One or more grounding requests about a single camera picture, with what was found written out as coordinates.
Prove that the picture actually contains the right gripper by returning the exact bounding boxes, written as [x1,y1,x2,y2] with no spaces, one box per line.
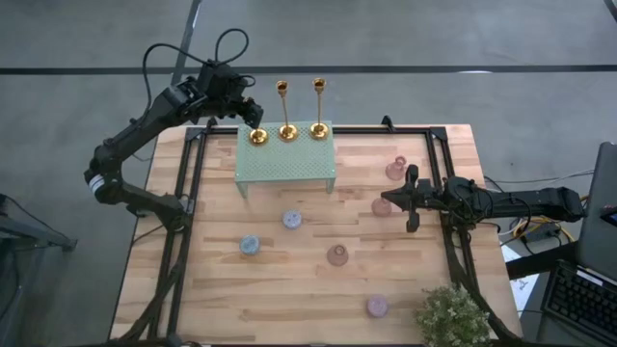
[380,164,447,234]

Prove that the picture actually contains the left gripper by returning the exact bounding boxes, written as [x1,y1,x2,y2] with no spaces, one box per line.
[196,63,265,131]

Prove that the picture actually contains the pink ribbed glass candle holder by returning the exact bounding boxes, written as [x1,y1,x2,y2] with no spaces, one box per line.
[326,244,350,268]
[385,154,409,182]
[370,196,393,218]

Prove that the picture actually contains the gold metal candlestick holder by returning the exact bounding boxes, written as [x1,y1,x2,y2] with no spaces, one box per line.
[308,77,331,142]
[275,79,300,144]
[248,125,270,147]

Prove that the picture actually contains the lavender grey speckled tin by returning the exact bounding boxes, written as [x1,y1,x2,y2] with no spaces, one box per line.
[282,208,304,230]

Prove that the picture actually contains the green perforated metal shelf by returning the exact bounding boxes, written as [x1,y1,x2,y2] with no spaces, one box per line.
[233,120,337,199]

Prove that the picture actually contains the purple round tin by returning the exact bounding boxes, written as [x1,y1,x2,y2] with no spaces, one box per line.
[365,294,389,319]

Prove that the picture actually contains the blue speckled round tin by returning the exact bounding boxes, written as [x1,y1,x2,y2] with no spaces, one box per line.
[238,234,261,256]

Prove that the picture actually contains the potted green plant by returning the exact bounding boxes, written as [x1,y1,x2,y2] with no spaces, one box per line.
[414,284,493,347]

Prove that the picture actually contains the grey computer monitor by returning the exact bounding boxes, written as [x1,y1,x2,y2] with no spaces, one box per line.
[576,142,617,283]

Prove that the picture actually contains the black computer keyboard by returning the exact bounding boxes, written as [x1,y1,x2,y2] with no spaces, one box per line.
[539,259,617,346]

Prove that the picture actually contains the grey metal stand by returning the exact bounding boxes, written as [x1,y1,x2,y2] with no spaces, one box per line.
[0,192,78,253]

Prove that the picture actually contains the black aluminium table frame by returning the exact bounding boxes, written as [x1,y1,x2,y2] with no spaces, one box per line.
[108,115,524,347]

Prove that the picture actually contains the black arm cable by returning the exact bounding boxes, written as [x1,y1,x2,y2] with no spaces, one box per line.
[141,27,257,115]

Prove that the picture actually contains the yellow cable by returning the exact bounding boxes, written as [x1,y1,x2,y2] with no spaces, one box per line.
[511,215,577,244]

